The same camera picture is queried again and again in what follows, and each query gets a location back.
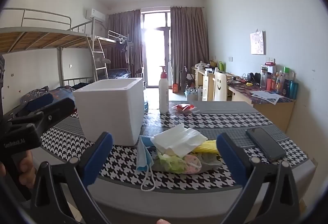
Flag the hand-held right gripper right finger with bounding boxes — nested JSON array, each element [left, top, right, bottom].
[[216, 132, 300, 224]]

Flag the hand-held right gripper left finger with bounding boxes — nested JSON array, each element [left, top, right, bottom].
[[29, 132, 113, 224]]

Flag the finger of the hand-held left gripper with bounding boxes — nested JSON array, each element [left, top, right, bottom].
[[15, 94, 54, 115], [8, 97, 76, 135]]

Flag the yellow foam net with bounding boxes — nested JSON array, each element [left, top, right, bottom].
[[192, 140, 221, 155]]

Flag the blue face mask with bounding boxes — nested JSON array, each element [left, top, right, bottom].
[[136, 135, 157, 192]]

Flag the white foam box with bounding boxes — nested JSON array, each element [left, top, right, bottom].
[[73, 77, 145, 146]]

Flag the white tissue paper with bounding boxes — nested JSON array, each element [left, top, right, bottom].
[[151, 123, 208, 158]]

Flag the printed clear plastic bag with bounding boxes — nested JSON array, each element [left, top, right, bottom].
[[157, 151, 203, 174]]

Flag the person's left hand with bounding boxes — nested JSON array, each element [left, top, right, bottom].
[[0, 148, 39, 190]]

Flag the blue plaid quilt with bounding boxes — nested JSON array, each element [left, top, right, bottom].
[[20, 86, 75, 110]]

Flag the houndstooth tablecloth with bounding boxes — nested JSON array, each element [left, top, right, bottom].
[[41, 100, 316, 190]]

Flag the black smartphone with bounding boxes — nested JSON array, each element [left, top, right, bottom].
[[245, 127, 287, 162]]

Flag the wooden desk with patterned cover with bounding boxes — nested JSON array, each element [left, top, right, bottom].
[[227, 78, 295, 133]]

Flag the metal bed ladder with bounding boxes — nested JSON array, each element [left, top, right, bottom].
[[90, 37, 108, 81]]

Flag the metal bunk bed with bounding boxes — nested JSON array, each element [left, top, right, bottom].
[[0, 7, 108, 103], [95, 30, 134, 81]]

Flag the red snack packet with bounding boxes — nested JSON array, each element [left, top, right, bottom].
[[171, 103, 200, 114]]

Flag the blue checked mattress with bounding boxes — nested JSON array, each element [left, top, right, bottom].
[[108, 68, 132, 80]]

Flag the printed papers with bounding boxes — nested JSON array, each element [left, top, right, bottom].
[[251, 90, 284, 105]]

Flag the wooden smiley face chair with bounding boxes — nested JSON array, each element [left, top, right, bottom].
[[213, 70, 228, 101]]

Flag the white bucket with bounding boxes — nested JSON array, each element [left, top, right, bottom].
[[184, 88, 198, 101]]

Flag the wooden desk with drawers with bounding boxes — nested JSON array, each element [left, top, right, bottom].
[[192, 66, 216, 101]]

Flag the white lotion pump bottle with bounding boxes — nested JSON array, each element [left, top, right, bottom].
[[158, 65, 170, 114]]

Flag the hanging dark clothes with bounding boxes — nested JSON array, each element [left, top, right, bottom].
[[115, 40, 132, 63]]

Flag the group of bottles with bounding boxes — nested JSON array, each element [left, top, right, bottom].
[[260, 64, 299, 99]]

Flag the dark trolley bag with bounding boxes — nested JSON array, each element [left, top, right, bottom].
[[179, 66, 195, 87]]

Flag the brown curtain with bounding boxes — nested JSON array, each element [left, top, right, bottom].
[[170, 6, 209, 86], [106, 9, 144, 78]]

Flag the white air conditioner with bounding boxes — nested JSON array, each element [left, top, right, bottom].
[[85, 8, 106, 22]]

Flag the glass balcony door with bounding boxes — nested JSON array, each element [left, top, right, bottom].
[[140, 10, 172, 87]]

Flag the wall picture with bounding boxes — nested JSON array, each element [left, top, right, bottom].
[[250, 31, 266, 55]]

